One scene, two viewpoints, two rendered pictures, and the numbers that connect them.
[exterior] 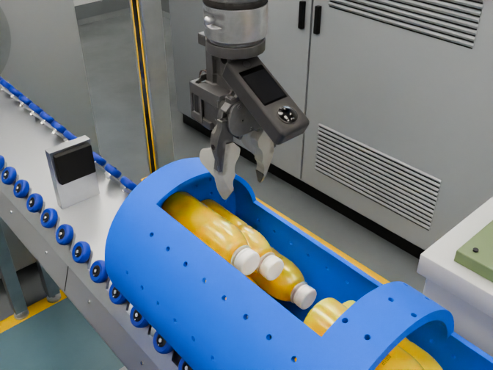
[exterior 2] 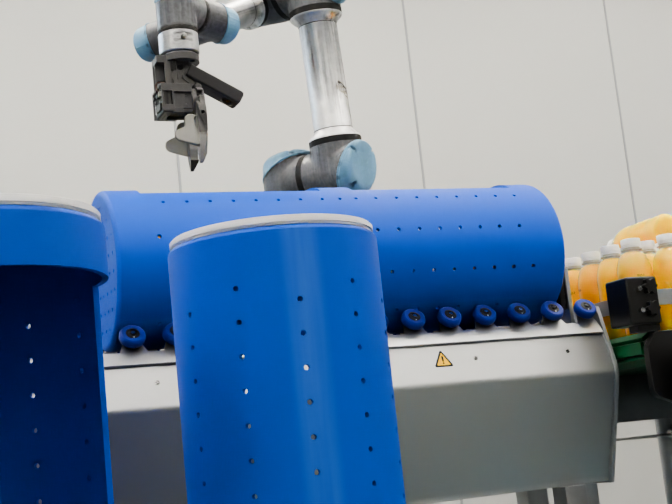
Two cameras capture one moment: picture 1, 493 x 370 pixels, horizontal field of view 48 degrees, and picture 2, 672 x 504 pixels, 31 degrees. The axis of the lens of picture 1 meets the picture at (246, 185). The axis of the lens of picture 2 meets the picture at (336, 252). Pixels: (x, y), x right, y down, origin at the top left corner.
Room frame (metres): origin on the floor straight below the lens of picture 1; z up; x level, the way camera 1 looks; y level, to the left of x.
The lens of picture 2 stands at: (-0.28, 2.00, 0.74)
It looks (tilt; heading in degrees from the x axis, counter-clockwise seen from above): 9 degrees up; 288
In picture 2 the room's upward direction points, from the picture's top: 6 degrees counter-clockwise
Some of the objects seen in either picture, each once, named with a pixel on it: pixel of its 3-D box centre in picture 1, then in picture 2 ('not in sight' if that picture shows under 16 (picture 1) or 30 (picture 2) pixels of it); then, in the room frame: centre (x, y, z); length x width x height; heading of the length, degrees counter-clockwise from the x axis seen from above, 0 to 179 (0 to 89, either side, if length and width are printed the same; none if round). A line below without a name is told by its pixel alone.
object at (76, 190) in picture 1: (75, 174); not in sight; (1.09, 0.40, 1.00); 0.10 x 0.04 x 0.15; 131
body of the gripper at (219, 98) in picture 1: (232, 83); (178, 88); (0.65, 0.02, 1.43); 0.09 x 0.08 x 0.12; 41
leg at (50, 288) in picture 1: (38, 241); not in sight; (1.66, 0.81, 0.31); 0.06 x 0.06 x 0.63; 41
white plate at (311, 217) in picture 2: not in sight; (271, 239); (0.31, 0.48, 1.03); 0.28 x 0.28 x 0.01
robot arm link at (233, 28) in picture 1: (233, 21); (179, 46); (0.64, 0.02, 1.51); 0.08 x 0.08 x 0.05
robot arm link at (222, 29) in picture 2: not in sight; (204, 23); (0.63, -0.09, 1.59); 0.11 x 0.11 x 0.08; 74
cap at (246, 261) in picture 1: (248, 263); not in sight; (0.63, 0.00, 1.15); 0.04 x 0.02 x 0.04; 131
